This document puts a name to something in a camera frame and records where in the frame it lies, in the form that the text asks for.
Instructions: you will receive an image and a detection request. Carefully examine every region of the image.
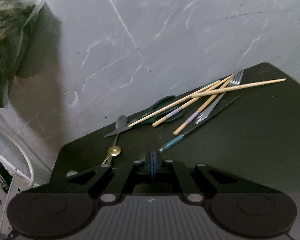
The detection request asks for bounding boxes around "small gold spoon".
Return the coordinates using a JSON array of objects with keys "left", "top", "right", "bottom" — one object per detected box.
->
[{"left": 102, "top": 146, "right": 121, "bottom": 165}]

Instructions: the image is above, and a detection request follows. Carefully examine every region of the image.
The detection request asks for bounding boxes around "long plain wooden chopstick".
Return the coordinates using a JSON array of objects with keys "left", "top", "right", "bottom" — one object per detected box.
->
[{"left": 191, "top": 78, "right": 286, "bottom": 98}]

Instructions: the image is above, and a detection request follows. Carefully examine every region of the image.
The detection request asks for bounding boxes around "blue handled black chopstick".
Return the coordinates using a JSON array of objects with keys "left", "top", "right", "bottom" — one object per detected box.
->
[{"left": 157, "top": 96, "right": 240, "bottom": 153}]

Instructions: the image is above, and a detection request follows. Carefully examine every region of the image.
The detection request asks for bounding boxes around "white hose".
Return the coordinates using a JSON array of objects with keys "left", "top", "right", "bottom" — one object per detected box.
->
[{"left": 0, "top": 115, "right": 36, "bottom": 188}]

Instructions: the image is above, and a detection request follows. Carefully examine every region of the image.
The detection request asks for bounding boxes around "clear bag of greens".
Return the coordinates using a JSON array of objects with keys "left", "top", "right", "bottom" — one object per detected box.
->
[{"left": 0, "top": 0, "right": 44, "bottom": 108}]

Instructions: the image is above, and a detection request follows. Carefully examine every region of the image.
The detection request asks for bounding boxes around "silver fork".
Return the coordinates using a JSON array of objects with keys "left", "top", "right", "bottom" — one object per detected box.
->
[{"left": 194, "top": 70, "right": 244, "bottom": 124}]

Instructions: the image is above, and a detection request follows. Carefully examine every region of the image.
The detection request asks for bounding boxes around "white appliance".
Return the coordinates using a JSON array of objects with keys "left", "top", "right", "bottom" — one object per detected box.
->
[{"left": 0, "top": 162, "right": 23, "bottom": 239}]

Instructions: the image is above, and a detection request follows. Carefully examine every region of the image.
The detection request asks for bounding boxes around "purple banded chopstick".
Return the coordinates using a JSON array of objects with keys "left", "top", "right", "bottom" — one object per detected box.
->
[
  {"left": 173, "top": 74, "right": 233, "bottom": 135},
  {"left": 152, "top": 74, "right": 233, "bottom": 127}
]

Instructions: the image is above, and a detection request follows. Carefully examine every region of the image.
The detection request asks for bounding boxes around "silver spoon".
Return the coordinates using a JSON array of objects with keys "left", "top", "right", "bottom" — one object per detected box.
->
[{"left": 110, "top": 114, "right": 128, "bottom": 165}]

